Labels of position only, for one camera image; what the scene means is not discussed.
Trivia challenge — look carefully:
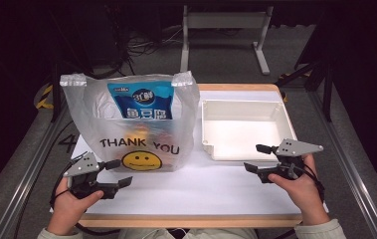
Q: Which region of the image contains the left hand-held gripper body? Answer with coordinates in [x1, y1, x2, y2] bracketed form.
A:
[64, 151, 117, 200]

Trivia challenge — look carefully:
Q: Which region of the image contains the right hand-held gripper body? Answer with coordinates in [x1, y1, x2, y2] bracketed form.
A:
[265, 138, 324, 180]

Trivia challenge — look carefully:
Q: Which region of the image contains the white plastic bin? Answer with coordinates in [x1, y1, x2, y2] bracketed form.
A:
[201, 99, 298, 162]

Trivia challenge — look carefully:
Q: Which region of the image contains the blue snack pouch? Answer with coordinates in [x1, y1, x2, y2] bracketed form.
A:
[106, 81, 175, 120]

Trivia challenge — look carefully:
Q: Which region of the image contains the clear plastic bag with smiley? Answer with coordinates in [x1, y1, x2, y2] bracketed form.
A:
[59, 70, 201, 173]

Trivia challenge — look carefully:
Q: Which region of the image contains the person's left hand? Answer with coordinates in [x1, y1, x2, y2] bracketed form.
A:
[48, 178, 104, 235]

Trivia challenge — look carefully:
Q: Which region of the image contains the person's right hand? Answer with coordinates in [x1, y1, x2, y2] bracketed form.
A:
[268, 154, 331, 227]

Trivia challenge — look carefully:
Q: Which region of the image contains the yellow black striped tape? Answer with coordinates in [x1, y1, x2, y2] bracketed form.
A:
[277, 71, 309, 103]
[36, 84, 56, 110]

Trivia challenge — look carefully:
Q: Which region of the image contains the white table sheet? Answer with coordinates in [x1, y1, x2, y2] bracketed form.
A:
[50, 89, 329, 216]

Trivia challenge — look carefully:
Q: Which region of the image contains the person's torso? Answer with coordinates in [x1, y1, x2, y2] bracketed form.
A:
[117, 227, 260, 239]

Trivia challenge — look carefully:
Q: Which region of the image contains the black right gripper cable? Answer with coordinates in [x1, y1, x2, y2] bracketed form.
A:
[288, 158, 326, 203]

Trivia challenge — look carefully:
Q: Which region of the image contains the aluminium rail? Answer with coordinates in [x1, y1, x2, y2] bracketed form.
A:
[0, 99, 75, 239]
[308, 89, 377, 239]

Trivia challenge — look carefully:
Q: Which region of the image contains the bundle of floor cables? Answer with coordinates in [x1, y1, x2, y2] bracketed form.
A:
[109, 6, 184, 84]

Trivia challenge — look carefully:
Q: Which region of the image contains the white metal table frame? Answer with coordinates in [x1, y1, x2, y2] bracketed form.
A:
[179, 4, 275, 76]

